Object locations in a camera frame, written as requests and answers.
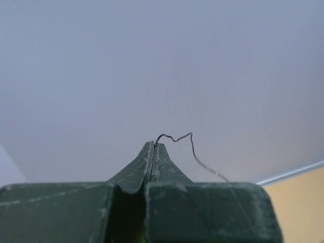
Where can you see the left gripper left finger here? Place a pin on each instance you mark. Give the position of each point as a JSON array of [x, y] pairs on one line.
[[109, 211]]

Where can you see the aluminium table edge frame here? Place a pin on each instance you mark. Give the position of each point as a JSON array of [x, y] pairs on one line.
[[292, 173]]

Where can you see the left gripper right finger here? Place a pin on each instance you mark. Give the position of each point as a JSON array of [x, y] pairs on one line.
[[179, 210]]

